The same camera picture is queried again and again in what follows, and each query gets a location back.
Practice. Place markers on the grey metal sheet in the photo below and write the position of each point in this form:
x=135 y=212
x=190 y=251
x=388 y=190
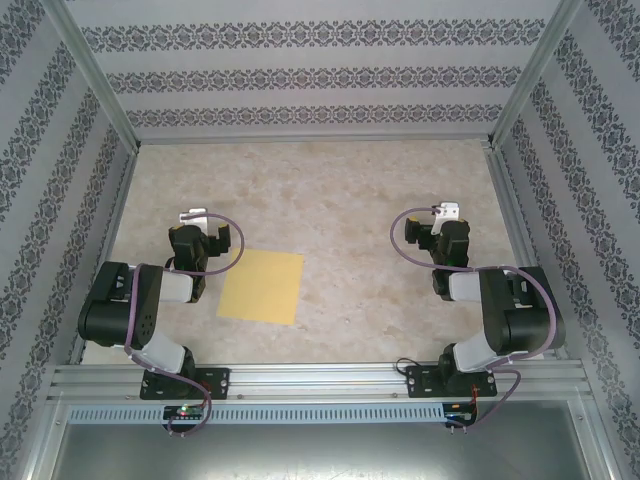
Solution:
x=320 y=452

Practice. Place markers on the aluminium mounting rail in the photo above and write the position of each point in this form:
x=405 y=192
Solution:
x=320 y=380

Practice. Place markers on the small circuit board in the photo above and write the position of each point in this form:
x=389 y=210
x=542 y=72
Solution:
x=457 y=415
x=182 y=411

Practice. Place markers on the aluminium side rail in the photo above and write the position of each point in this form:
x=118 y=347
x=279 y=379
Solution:
x=510 y=200
x=119 y=210

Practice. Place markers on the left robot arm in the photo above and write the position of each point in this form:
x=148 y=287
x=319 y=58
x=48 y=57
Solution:
x=145 y=300

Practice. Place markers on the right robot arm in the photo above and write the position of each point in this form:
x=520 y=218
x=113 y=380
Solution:
x=500 y=310

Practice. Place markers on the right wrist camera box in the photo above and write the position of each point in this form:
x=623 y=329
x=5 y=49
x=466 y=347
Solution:
x=450 y=210

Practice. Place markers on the aluminium frame bar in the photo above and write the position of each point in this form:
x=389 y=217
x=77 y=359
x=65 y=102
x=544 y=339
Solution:
x=607 y=440
x=37 y=440

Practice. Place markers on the aluminium frame post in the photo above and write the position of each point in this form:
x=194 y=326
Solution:
x=537 y=70
x=95 y=75

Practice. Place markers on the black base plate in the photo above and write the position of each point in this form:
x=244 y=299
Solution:
x=217 y=382
x=420 y=380

